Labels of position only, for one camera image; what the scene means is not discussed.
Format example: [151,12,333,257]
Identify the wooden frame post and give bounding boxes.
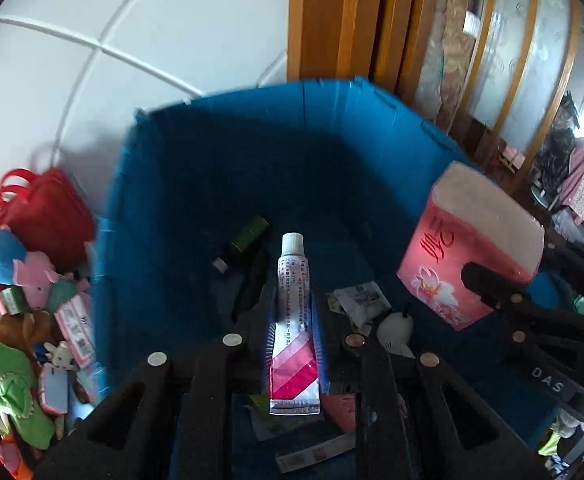
[287,0,425,98]

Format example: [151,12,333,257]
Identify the pink packet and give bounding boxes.
[54,292,98,369]

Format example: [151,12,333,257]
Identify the orange and pink plush toy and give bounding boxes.
[0,432,36,480]

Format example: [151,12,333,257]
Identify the green plush toy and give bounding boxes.
[0,337,56,452]

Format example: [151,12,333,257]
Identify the dark green small bottle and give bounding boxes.
[212,216,273,274]

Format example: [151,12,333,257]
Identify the white bunny plush toy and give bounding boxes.
[42,340,76,374]

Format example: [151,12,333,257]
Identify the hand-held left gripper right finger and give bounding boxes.
[312,287,532,480]

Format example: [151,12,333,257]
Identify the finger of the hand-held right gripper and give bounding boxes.
[543,241,584,292]
[460,261,584,334]

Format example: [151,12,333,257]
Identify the rolled patterned carpet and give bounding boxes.
[417,0,488,132]

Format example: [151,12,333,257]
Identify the small white packet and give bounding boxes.
[329,282,393,327]

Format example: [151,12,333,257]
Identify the white pink striped tube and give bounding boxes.
[269,232,321,417]

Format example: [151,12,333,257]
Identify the pink tissue pack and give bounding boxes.
[397,161,546,332]

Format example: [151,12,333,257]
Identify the frosted glass sliding door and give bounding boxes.
[452,0,584,181]

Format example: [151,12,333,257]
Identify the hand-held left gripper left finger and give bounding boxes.
[32,289,279,480]

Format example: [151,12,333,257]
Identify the blue pouch pink trim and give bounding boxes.
[37,362,71,417]

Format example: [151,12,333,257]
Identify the green cloth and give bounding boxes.
[536,429,573,457]

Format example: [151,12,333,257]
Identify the white plush toy black ears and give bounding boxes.
[376,304,416,359]

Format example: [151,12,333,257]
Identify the red handbag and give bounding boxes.
[0,167,98,262]

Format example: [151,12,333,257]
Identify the blue storage box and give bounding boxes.
[92,76,580,480]

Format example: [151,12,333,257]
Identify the blue and pink elephant plush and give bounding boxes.
[0,227,79,312]

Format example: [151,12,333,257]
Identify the small green box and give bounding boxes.
[0,285,29,317]

